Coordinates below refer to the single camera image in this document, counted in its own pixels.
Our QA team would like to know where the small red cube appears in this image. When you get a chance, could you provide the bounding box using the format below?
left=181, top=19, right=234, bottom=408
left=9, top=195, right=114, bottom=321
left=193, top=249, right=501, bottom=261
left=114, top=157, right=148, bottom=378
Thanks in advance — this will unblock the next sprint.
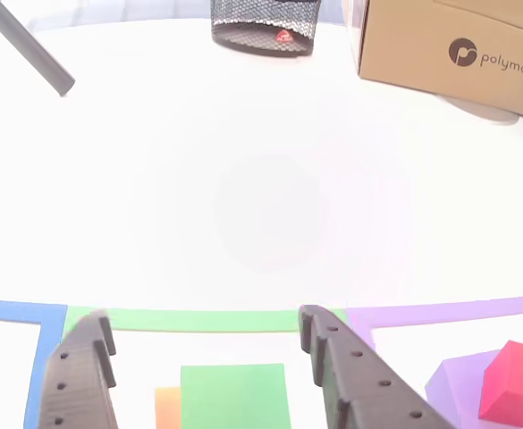
left=478, top=339, right=523, bottom=428

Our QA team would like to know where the grey metal rod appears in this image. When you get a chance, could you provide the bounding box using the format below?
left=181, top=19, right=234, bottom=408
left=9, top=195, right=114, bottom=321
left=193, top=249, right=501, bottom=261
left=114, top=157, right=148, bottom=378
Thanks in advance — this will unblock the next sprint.
left=0, top=0, right=76, bottom=97

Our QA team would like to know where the blue square frame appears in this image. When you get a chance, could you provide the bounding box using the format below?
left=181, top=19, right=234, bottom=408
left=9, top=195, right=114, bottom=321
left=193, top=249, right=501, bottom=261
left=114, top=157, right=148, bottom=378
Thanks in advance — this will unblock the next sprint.
left=0, top=299, right=69, bottom=429

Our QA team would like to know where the orange cube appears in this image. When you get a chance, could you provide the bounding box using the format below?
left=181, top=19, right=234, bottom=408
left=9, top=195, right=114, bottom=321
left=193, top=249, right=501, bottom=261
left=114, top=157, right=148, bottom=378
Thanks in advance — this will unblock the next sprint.
left=154, top=386, right=183, bottom=429

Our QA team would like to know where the green cube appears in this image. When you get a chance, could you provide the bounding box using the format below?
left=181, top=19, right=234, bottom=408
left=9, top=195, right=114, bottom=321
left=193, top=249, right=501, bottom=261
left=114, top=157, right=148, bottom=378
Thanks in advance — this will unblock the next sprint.
left=180, top=363, right=292, bottom=429

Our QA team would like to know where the black mesh pen holder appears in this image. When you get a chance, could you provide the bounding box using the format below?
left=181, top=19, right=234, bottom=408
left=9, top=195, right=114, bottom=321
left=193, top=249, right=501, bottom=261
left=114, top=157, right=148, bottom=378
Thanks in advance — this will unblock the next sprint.
left=210, top=0, right=323, bottom=58

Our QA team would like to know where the large purple cube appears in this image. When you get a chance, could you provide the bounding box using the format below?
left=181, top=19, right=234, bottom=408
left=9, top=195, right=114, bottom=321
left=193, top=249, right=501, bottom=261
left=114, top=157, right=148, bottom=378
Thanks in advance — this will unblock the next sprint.
left=424, top=347, right=523, bottom=429

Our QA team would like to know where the purple square frame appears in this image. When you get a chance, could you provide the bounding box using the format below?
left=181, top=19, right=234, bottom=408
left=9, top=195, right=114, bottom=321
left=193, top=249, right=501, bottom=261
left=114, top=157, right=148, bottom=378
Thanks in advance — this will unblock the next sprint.
left=346, top=294, right=523, bottom=354

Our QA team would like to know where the green square frame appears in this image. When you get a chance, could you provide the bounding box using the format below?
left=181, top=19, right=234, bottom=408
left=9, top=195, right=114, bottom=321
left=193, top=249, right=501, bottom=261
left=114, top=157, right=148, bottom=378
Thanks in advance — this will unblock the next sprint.
left=62, top=307, right=350, bottom=345

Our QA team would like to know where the cardboard box polymaker logo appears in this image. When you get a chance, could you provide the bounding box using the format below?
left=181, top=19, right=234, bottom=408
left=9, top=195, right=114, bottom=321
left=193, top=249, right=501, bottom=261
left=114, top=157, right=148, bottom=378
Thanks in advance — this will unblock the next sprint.
left=349, top=0, right=523, bottom=123

